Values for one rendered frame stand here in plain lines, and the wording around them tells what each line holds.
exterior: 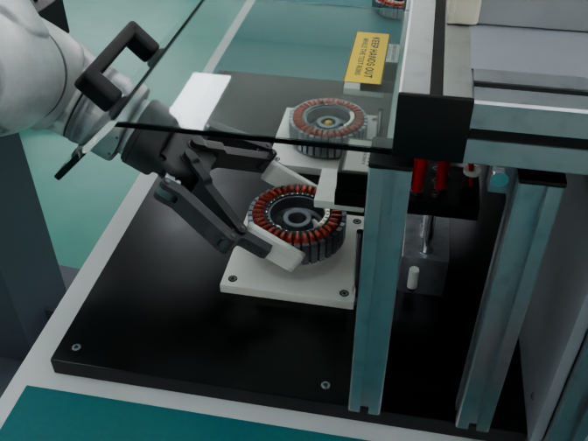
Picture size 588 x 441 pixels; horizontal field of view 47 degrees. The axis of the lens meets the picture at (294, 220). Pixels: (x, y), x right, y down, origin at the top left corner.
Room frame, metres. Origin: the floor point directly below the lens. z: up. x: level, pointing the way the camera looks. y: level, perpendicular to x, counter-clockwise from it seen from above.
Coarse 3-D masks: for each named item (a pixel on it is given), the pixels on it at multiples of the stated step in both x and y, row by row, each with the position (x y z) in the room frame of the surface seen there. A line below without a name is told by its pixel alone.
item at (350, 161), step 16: (352, 160) 0.58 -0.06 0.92; (368, 160) 0.58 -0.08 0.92; (320, 176) 0.61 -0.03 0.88; (336, 176) 0.61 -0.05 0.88; (352, 176) 0.56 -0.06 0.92; (432, 176) 0.58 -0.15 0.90; (320, 192) 0.58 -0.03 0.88; (336, 192) 0.56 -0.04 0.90; (352, 192) 0.55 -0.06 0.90; (432, 192) 0.55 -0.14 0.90; (448, 192) 0.55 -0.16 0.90; (336, 208) 0.56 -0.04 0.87; (352, 208) 0.56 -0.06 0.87; (416, 208) 0.54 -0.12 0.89; (432, 208) 0.54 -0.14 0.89; (448, 208) 0.53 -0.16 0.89; (464, 208) 0.53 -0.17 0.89; (432, 224) 0.54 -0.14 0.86
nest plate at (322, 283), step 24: (360, 216) 0.66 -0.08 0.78; (240, 264) 0.57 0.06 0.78; (264, 264) 0.57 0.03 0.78; (312, 264) 0.57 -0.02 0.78; (336, 264) 0.57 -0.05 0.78; (240, 288) 0.53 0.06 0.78; (264, 288) 0.53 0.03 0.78; (288, 288) 0.53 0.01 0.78; (312, 288) 0.53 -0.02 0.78; (336, 288) 0.53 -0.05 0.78
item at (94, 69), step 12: (132, 24) 0.59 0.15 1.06; (120, 36) 0.56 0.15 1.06; (132, 36) 0.57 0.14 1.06; (144, 36) 0.59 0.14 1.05; (108, 48) 0.54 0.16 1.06; (120, 48) 0.55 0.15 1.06; (132, 48) 0.58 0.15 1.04; (144, 48) 0.58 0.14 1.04; (156, 48) 0.58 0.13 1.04; (96, 60) 0.51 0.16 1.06; (108, 60) 0.52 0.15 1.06; (144, 60) 0.58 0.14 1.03; (84, 72) 0.49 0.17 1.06; (96, 72) 0.50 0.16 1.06; (84, 84) 0.49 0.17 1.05; (96, 84) 0.49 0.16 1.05; (108, 84) 0.50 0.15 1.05; (96, 96) 0.49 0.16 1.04; (108, 96) 0.49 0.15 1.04; (120, 96) 0.50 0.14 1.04; (108, 108) 0.49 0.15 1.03
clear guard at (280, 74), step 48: (240, 0) 0.64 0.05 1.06; (192, 48) 0.53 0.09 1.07; (240, 48) 0.53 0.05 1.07; (288, 48) 0.53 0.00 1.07; (336, 48) 0.53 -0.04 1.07; (144, 96) 0.45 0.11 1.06; (192, 96) 0.45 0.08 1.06; (240, 96) 0.45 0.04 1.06; (288, 96) 0.45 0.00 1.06; (336, 96) 0.45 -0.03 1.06; (384, 96) 0.45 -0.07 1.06; (336, 144) 0.39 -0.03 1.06; (384, 144) 0.39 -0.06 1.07
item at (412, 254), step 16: (416, 224) 0.59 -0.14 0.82; (448, 224) 0.59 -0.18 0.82; (416, 240) 0.56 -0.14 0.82; (432, 240) 0.56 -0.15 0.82; (448, 240) 0.56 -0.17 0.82; (416, 256) 0.54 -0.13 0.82; (432, 256) 0.54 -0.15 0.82; (448, 256) 0.54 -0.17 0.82; (400, 272) 0.54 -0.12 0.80; (432, 272) 0.53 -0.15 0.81; (400, 288) 0.54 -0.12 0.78; (416, 288) 0.54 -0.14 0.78; (432, 288) 0.53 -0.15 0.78
